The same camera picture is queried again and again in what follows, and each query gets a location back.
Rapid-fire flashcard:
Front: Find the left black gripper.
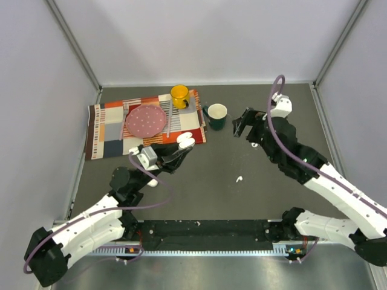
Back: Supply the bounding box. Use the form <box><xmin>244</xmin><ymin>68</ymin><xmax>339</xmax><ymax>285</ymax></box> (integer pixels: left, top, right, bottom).
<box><xmin>134</xmin><ymin>139</ymin><xmax>192</xmax><ymax>190</ymax></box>

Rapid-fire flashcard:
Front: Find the white earbud charging case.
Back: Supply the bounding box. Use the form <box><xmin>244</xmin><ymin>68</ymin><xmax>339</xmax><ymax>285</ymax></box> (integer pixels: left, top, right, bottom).
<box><xmin>176</xmin><ymin>132</ymin><xmax>195</xmax><ymax>149</ymax></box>

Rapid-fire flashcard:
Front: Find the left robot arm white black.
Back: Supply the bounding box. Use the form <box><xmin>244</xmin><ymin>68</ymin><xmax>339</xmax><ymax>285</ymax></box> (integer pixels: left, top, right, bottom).
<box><xmin>23</xmin><ymin>137</ymin><xmax>195</xmax><ymax>287</ymax></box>

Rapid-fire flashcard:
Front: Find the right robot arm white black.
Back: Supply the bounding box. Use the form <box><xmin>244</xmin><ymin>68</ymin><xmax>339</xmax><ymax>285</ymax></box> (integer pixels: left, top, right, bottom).
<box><xmin>232</xmin><ymin>108</ymin><xmax>386</xmax><ymax>267</ymax></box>

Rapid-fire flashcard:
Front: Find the dark green mug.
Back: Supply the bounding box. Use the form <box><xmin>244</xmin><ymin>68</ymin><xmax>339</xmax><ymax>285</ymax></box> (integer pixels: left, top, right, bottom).
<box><xmin>203</xmin><ymin>103</ymin><xmax>228</xmax><ymax>131</ymax></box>

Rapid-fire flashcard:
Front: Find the pink dotted plate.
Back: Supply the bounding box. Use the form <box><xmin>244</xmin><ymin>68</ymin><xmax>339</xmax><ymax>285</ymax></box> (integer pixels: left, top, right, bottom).
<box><xmin>125</xmin><ymin>105</ymin><xmax>167</xmax><ymax>138</ymax></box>

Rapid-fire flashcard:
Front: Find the lilac knife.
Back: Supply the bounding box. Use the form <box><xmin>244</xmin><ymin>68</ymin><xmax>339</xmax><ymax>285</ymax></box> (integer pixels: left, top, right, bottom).
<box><xmin>166</xmin><ymin>99</ymin><xmax>173</xmax><ymax>138</ymax></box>

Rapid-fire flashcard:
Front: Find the patterned orange placemat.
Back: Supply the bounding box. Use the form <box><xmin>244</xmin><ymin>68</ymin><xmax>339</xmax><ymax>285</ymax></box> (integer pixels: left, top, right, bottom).
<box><xmin>84</xmin><ymin>89</ymin><xmax>206</xmax><ymax>160</ymax></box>

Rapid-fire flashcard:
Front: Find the yellow mug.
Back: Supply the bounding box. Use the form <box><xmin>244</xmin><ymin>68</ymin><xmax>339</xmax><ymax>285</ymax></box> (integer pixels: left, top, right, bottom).
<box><xmin>170</xmin><ymin>85</ymin><xmax>190</xmax><ymax>109</ymax></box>

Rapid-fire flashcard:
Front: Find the lilac fork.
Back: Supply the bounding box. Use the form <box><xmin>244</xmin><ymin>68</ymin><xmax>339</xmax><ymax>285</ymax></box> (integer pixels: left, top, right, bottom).
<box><xmin>119</xmin><ymin>102</ymin><xmax>129</xmax><ymax>140</ymax></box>

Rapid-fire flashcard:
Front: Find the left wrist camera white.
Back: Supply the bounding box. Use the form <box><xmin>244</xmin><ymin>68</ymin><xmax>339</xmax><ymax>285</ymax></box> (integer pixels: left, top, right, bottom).
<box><xmin>129</xmin><ymin>146</ymin><xmax>159</xmax><ymax>171</ymax></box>

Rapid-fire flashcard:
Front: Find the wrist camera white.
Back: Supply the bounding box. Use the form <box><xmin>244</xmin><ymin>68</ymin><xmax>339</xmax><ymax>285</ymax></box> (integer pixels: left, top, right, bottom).
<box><xmin>129</xmin><ymin>146</ymin><xmax>159</xmax><ymax>171</ymax></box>
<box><xmin>270</xmin><ymin>92</ymin><xmax>293</xmax><ymax>118</ymax></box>

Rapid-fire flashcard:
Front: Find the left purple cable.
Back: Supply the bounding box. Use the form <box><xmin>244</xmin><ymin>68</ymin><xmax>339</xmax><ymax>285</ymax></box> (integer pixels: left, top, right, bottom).
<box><xmin>23</xmin><ymin>150</ymin><xmax>175</xmax><ymax>274</ymax></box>

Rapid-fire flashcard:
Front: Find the purple cable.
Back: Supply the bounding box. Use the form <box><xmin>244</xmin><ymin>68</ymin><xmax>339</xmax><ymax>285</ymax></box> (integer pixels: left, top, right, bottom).
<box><xmin>267</xmin><ymin>74</ymin><xmax>387</xmax><ymax>263</ymax></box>
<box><xmin>23</xmin><ymin>150</ymin><xmax>175</xmax><ymax>274</ymax></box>

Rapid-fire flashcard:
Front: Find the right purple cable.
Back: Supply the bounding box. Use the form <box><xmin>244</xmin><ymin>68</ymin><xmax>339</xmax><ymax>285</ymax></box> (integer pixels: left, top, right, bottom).
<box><xmin>267</xmin><ymin>74</ymin><xmax>387</xmax><ymax>263</ymax></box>

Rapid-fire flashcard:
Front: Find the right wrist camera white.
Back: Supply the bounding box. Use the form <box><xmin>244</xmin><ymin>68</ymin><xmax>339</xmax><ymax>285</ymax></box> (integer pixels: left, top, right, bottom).
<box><xmin>270</xmin><ymin>92</ymin><xmax>293</xmax><ymax>118</ymax></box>

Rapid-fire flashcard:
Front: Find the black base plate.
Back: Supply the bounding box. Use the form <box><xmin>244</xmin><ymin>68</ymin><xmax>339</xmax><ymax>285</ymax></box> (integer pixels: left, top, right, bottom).
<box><xmin>120</xmin><ymin>219</ymin><xmax>306</xmax><ymax>251</ymax></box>

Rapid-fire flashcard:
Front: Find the grey slotted cable duct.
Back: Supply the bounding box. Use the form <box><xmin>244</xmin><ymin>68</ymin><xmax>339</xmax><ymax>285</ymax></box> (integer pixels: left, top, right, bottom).
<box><xmin>89</xmin><ymin>243</ymin><xmax>304</xmax><ymax>257</ymax></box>

